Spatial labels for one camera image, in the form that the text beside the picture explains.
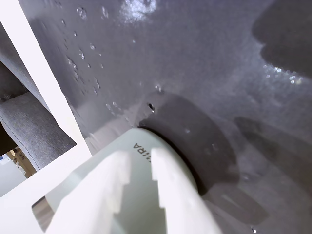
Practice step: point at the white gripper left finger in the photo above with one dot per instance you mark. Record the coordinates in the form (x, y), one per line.
(92, 200)

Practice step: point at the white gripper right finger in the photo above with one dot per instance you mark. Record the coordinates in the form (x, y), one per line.
(180, 200)

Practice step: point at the pale green steel-lined cup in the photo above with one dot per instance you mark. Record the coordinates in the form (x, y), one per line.
(141, 195)

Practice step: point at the brown cardboard box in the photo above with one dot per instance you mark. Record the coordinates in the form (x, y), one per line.
(20, 159)

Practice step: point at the grey fabric sofa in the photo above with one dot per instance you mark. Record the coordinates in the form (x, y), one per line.
(26, 122)

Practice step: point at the glossy grey table mat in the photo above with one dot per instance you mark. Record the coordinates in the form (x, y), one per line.
(170, 61)

